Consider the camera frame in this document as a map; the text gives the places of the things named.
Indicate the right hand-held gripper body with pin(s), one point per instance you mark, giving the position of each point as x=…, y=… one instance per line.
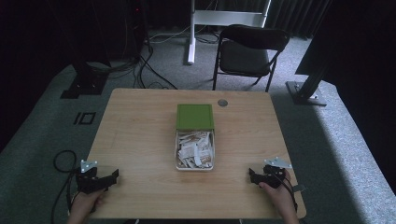
x=275, y=174

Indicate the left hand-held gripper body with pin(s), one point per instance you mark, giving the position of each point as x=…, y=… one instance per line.
x=88, y=182

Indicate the person's left hand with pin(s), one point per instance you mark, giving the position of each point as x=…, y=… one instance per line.
x=85, y=202

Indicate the person's right hand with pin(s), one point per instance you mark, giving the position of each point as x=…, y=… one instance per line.
x=280, y=196

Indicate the small grey metal tab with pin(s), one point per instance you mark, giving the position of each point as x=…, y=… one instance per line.
x=299, y=188

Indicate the pile of paper packets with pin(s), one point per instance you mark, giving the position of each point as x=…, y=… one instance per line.
x=195, y=149

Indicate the clear box of packets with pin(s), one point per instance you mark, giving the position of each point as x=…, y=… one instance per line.
x=178, y=155

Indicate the grey round table grommet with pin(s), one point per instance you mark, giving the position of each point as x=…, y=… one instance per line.
x=222, y=102

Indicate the green box lid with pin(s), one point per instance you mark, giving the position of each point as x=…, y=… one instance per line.
x=195, y=116

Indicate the black stand with metal foot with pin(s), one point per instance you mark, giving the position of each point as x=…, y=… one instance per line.
x=306, y=91

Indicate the black stand with flat base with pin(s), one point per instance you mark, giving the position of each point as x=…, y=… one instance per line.
x=85, y=82

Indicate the black folding chair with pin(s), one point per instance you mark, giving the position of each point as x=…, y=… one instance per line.
x=246, y=56

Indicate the dark monitor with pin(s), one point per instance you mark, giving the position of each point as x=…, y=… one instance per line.
x=314, y=43

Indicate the black computer tower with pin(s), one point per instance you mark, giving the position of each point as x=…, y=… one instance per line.
x=135, y=28

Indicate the dark curtain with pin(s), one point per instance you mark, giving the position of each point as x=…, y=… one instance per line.
x=295, y=15

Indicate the white metal stand frame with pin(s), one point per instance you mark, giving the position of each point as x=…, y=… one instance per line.
x=218, y=17

